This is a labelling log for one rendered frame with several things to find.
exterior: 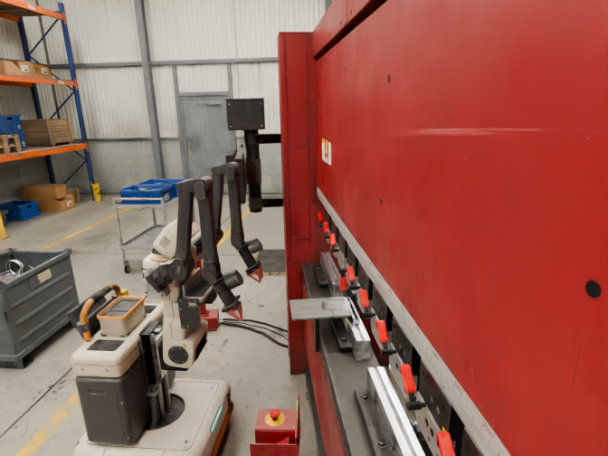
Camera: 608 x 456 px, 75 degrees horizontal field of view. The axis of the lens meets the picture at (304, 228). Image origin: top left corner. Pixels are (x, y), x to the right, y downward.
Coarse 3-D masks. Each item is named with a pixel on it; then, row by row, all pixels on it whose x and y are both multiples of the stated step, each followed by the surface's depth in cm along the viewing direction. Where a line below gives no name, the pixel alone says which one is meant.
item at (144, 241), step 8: (112, 200) 453; (160, 200) 448; (176, 200) 485; (152, 208) 545; (160, 224) 553; (120, 232) 465; (144, 232) 526; (152, 232) 533; (160, 232) 532; (120, 240) 466; (136, 240) 500; (144, 240) 500; (152, 240) 500; (120, 248) 470; (128, 248) 469; (136, 248) 468; (144, 248) 467; (152, 248) 466; (128, 264) 482; (128, 272) 484
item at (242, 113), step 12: (228, 108) 250; (240, 108) 250; (252, 108) 251; (228, 120) 252; (240, 120) 253; (252, 120) 254; (264, 120) 255; (252, 132) 294; (252, 144) 296; (252, 156) 299; (252, 168) 301; (252, 180) 303; (252, 192) 307; (252, 204) 309
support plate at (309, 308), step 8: (296, 304) 187; (304, 304) 187; (312, 304) 187; (320, 304) 186; (296, 312) 179; (304, 312) 179; (312, 312) 179; (320, 312) 179; (328, 312) 179; (336, 312) 179; (344, 312) 179
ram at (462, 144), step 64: (448, 0) 69; (512, 0) 52; (576, 0) 41; (320, 64) 214; (384, 64) 106; (448, 64) 70; (512, 64) 52; (576, 64) 42; (320, 128) 226; (384, 128) 108; (448, 128) 71; (512, 128) 53; (576, 128) 42; (384, 192) 111; (448, 192) 72; (512, 192) 53; (576, 192) 42; (384, 256) 114; (448, 256) 74; (512, 256) 54; (576, 256) 43; (448, 320) 75; (512, 320) 55; (576, 320) 43; (512, 384) 56; (576, 384) 44; (512, 448) 56; (576, 448) 44
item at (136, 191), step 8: (120, 192) 460; (128, 192) 459; (136, 192) 458; (144, 192) 457; (152, 192) 456; (160, 192) 457; (168, 192) 478; (128, 200) 463; (136, 200) 462; (144, 200) 461; (152, 200) 460; (168, 200) 479
